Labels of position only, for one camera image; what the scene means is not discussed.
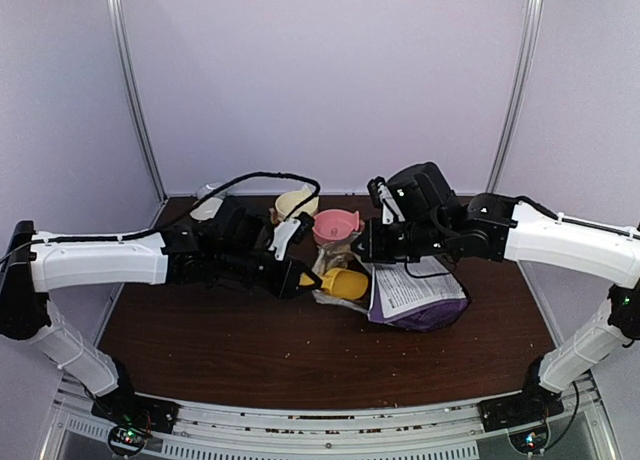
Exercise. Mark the aluminium frame post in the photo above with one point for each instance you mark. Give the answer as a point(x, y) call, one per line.
point(526, 52)
point(117, 16)

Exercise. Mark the left aluminium frame post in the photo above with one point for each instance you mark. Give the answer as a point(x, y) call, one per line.
point(117, 16)

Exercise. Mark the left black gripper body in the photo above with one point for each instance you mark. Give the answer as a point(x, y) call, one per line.
point(280, 285)

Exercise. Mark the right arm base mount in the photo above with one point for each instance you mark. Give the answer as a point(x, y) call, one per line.
point(532, 404)

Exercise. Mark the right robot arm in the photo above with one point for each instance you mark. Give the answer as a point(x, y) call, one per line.
point(423, 217)

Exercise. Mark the yellow plastic scoop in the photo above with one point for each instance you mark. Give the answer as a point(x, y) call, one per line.
point(340, 283)

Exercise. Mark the navy white-dotted bowl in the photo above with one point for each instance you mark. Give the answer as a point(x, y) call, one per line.
point(207, 210)

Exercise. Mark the pink cat-ear pet bowl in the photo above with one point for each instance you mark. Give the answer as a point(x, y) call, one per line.
point(335, 225)

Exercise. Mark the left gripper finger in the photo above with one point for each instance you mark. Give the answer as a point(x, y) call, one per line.
point(305, 275)
point(298, 291)

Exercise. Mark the light blue striped bowl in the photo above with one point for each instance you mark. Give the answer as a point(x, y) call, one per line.
point(208, 188)

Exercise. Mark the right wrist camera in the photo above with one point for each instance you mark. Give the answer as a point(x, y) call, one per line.
point(382, 199)

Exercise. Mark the right aluminium frame post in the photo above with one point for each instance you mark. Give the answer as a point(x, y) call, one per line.
point(526, 52)

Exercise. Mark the cream cat-ear pet bowl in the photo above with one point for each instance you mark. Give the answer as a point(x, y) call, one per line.
point(294, 202)

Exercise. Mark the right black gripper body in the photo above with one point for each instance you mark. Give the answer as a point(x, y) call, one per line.
point(390, 250)

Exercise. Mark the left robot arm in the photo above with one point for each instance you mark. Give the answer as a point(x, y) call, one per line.
point(224, 240)

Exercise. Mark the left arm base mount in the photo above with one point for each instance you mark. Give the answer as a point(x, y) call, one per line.
point(137, 412)

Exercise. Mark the purple pet food bag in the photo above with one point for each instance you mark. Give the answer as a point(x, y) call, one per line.
point(423, 296)

